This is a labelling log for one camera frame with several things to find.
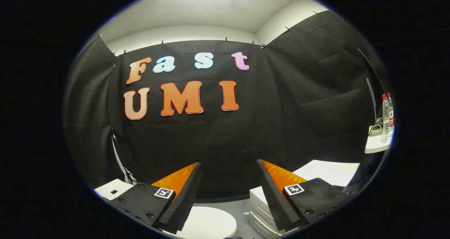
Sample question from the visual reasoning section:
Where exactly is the white side table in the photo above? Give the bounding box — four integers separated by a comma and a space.
365, 125, 395, 154

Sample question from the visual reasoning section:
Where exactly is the white pipe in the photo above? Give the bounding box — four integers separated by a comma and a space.
111, 133, 129, 178

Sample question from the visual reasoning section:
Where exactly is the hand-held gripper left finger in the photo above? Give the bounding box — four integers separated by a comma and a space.
109, 162, 203, 234

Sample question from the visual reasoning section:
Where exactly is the white drawer cabinet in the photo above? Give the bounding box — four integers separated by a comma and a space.
249, 160, 361, 238

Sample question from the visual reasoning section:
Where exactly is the black backdrop cloth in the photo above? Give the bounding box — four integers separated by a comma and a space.
63, 10, 391, 201

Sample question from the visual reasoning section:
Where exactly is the clear water bottle red cap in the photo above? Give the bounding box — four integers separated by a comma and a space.
387, 93, 394, 129
381, 94, 391, 143

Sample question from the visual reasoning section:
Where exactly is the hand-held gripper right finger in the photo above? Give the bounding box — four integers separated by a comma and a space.
256, 159, 350, 232

